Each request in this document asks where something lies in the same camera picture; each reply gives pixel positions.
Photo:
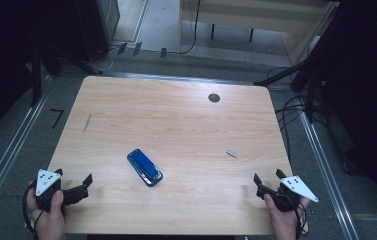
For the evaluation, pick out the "dark cabinet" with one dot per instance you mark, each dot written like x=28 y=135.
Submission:
x=92 y=26

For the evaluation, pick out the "small grey staple strip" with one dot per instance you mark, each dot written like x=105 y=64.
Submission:
x=232 y=153

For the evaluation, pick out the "person's left hand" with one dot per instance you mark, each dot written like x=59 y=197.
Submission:
x=51 y=223

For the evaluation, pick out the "metal floor rail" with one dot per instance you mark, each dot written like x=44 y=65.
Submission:
x=9 y=156
x=330 y=181
x=176 y=78

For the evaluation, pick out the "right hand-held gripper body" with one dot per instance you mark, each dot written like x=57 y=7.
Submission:
x=296 y=186

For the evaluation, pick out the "black metal stand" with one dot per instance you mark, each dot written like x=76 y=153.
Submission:
x=36 y=76
x=311 y=93

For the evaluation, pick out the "small dark floor tape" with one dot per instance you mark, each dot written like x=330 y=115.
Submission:
x=122 y=48
x=137 y=49
x=163 y=52

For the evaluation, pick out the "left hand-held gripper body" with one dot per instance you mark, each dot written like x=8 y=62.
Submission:
x=44 y=181

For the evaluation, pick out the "blue stapler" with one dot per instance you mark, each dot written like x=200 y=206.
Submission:
x=144 y=166

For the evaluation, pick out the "person's right hand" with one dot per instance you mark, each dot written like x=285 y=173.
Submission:
x=284 y=223

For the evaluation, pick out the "light wooden bench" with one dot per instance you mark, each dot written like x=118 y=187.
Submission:
x=259 y=13

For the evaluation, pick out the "round dark table grommet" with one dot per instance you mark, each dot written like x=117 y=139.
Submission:
x=214 y=98

